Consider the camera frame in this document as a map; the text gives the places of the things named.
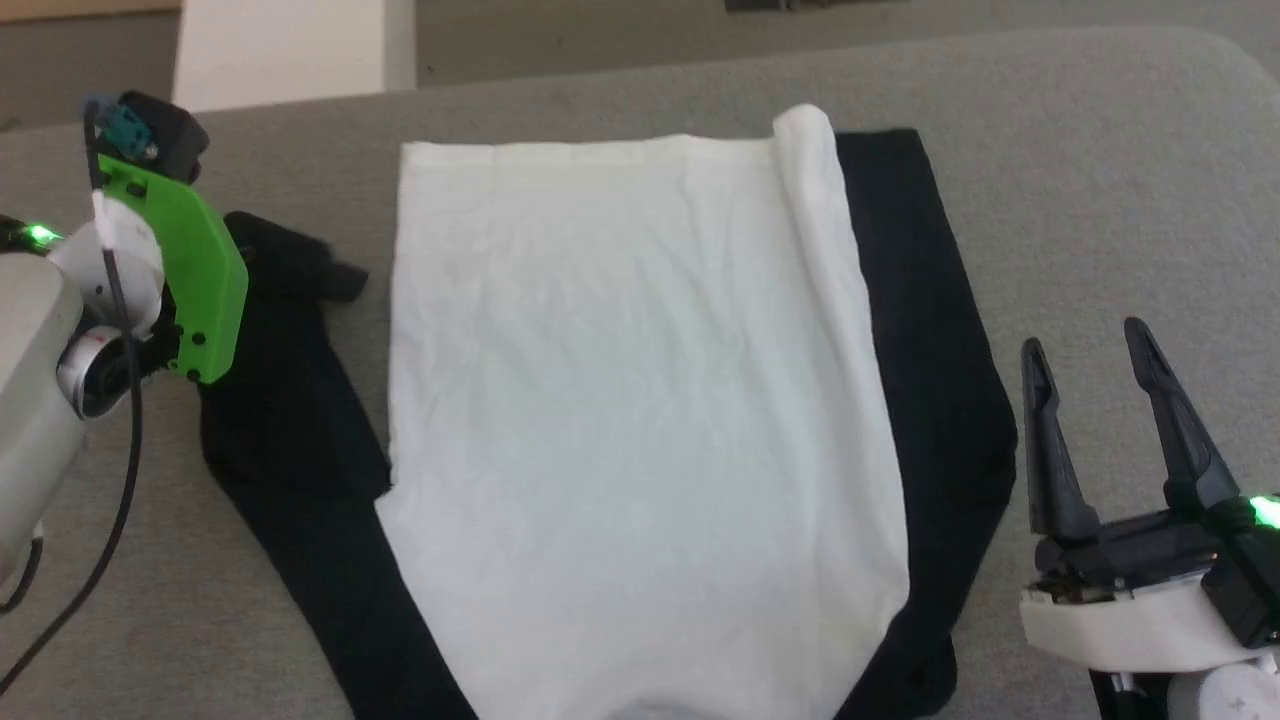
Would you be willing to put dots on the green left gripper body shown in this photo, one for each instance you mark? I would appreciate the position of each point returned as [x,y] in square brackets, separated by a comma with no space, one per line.
[195,280]

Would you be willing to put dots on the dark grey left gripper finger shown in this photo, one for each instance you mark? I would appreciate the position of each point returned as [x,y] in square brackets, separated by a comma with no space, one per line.
[335,280]
[290,252]

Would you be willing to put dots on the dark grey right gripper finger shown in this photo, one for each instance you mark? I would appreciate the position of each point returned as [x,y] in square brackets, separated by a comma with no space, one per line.
[1058,480]
[1185,450]

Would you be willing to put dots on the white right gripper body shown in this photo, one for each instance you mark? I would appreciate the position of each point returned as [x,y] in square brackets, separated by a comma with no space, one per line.
[1130,620]

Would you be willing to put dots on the white and black garment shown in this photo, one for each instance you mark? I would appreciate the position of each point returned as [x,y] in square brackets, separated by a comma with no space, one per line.
[640,400]

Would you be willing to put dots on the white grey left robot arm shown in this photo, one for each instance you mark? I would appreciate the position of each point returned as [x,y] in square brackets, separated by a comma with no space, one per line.
[40,400]

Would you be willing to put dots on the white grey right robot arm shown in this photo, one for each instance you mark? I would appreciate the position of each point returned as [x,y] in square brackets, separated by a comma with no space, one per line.
[1230,697]

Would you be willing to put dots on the cylindrical left gripper motor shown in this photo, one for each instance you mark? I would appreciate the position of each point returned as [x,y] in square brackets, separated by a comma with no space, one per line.
[95,375]

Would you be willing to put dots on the grey fabric sofa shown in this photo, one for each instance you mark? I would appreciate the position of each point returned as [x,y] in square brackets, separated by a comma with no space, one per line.
[1080,200]

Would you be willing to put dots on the black floor mat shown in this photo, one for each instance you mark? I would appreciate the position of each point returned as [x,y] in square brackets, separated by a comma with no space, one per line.
[800,4]

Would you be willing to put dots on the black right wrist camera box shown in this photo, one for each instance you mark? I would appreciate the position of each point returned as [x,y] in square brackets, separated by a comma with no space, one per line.
[1250,570]

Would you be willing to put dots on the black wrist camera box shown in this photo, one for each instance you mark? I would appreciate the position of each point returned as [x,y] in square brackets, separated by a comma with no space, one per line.
[175,135]
[1250,570]

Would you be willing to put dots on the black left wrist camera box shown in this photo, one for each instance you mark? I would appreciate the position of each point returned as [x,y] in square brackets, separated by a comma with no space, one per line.
[175,135]

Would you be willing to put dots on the white box pedestal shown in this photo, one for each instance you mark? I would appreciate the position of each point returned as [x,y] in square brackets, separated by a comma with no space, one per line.
[290,50]

